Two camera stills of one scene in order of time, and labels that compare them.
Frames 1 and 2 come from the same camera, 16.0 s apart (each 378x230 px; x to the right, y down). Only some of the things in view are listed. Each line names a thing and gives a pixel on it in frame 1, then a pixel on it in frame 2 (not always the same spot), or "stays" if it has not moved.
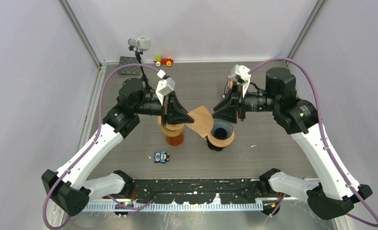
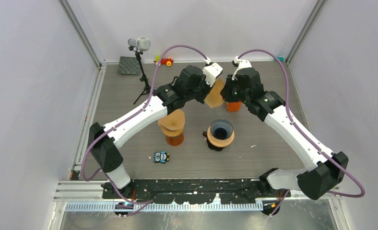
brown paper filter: x=203 y=122 → x=214 y=98
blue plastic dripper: x=221 y=129 stays
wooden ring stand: x=220 y=143 stays
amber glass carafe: x=176 y=141 stays
